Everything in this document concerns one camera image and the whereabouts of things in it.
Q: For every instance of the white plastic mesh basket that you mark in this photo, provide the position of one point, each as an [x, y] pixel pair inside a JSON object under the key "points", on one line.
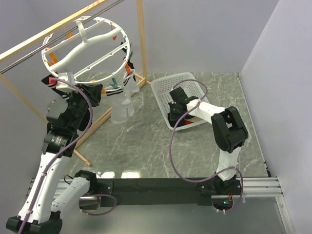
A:
{"points": [[170, 85]]}

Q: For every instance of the white round clip hanger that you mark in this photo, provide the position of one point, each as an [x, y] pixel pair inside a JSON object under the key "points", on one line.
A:
{"points": [[87, 43]]}

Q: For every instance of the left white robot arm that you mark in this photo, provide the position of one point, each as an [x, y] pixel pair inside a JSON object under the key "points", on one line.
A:
{"points": [[41, 213]]}

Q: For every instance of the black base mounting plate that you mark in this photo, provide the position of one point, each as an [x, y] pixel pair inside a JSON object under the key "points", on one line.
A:
{"points": [[167, 191]]}

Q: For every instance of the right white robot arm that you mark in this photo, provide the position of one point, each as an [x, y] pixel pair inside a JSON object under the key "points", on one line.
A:
{"points": [[229, 131]]}

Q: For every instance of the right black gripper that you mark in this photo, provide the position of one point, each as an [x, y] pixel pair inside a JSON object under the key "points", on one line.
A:
{"points": [[173, 118]]}

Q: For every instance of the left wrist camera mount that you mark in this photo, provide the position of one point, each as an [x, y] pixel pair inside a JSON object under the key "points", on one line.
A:
{"points": [[65, 82]]}

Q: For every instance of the white striped hanging sock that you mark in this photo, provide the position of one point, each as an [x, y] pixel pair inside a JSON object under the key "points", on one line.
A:
{"points": [[118, 101]]}

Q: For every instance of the black striped sock at left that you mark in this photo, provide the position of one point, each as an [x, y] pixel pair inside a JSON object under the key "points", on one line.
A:
{"points": [[47, 81]]}

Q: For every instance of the wooden rack frame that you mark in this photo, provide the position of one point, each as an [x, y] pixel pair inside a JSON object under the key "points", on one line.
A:
{"points": [[143, 80]]}

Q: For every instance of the black beige red sock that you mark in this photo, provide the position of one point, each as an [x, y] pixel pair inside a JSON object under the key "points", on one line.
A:
{"points": [[185, 123]]}

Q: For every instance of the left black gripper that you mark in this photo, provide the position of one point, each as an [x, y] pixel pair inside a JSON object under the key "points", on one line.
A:
{"points": [[93, 92]]}

